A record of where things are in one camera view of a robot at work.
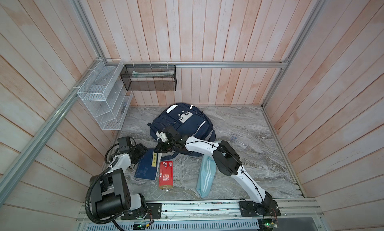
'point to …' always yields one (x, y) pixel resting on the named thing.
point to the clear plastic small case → (238, 141)
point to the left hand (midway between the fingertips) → (145, 152)
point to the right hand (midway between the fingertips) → (153, 151)
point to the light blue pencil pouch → (207, 175)
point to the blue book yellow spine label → (147, 165)
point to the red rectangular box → (166, 175)
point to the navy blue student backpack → (191, 120)
